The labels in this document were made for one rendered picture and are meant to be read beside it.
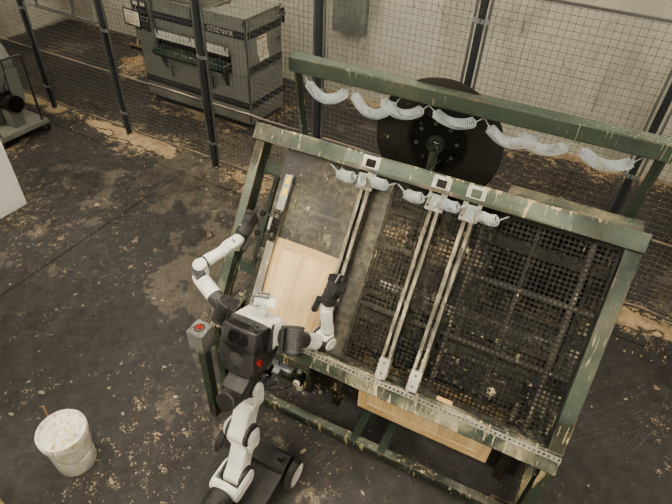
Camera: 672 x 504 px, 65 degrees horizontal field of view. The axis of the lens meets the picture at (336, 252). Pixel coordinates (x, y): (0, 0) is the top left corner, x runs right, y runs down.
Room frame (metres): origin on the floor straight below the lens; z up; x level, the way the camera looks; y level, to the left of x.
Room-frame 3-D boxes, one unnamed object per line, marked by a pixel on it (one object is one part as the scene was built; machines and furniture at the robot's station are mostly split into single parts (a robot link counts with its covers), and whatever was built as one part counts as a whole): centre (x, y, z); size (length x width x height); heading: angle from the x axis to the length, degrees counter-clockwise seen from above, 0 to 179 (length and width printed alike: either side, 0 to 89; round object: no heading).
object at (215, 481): (1.47, 0.55, 0.28); 0.21 x 0.20 x 0.13; 156
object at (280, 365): (1.97, 0.38, 0.69); 0.50 x 0.14 x 0.24; 66
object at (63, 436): (1.68, 1.66, 0.24); 0.32 x 0.30 x 0.47; 63
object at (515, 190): (2.33, -1.26, 1.38); 0.70 x 0.15 x 0.85; 66
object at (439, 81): (2.86, -0.57, 1.85); 0.80 x 0.06 x 0.80; 66
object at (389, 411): (1.88, -0.62, 0.53); 0.90 x 0.02 x 0.55; 66
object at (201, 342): (2.09, 0.81, 0.84); 0.12 x 0.12 x 0.18; 66
